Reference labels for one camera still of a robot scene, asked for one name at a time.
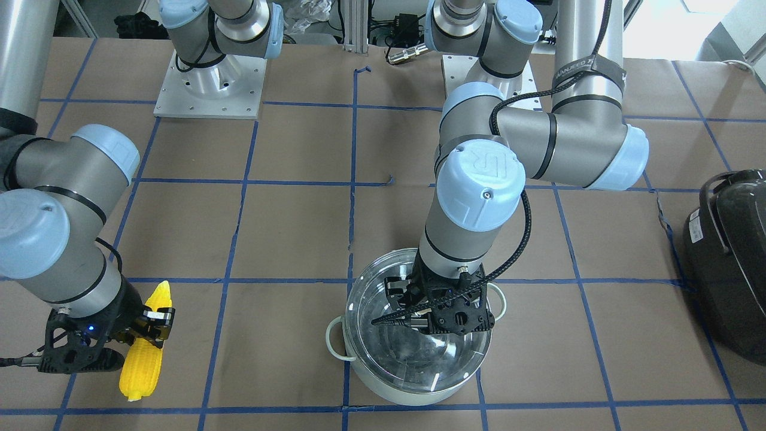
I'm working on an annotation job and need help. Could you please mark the yellow plastic corn cob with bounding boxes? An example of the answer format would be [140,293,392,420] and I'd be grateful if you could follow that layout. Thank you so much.
[118,280,172,402]

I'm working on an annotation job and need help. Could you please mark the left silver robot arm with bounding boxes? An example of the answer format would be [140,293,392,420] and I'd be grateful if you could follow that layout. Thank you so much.
[371,1,649,335]

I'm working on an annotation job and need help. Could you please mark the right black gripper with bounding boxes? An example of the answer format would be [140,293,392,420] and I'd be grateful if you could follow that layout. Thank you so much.
[37,278,176,374]

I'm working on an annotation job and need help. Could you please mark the silver metal connector plug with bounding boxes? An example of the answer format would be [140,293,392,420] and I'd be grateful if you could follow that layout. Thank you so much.
[385,43,431,66]

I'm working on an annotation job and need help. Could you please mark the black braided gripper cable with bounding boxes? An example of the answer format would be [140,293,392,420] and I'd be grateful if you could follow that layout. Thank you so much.
[371,0,614,327]

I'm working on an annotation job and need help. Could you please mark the pale green cooking pot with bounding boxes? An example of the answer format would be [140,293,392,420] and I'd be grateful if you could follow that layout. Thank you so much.
[325,276,491,406]

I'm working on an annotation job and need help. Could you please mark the glass pot lid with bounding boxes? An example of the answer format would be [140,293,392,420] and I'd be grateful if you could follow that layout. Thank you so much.
[341,248,495,405]

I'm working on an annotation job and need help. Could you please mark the aluminium frame post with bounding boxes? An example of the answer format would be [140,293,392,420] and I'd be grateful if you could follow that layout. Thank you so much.
[339,0,369,54]

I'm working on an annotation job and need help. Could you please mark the black power adapter box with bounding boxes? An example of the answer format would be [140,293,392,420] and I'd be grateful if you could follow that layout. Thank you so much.
[392,13,421,39]

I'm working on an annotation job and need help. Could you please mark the dark grey rice cooker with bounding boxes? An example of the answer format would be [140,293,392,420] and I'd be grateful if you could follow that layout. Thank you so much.
[682,169,765,365]

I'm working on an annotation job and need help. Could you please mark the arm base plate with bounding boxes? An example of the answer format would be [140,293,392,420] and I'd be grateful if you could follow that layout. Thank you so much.
[442,55,546,111]
[153,55,268,120]

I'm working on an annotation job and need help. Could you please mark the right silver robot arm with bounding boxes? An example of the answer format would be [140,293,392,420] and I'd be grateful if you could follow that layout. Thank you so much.
[2,1,175,374]

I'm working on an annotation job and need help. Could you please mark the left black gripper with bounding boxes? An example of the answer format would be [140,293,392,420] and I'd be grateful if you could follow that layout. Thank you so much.
[371,263,495,336]

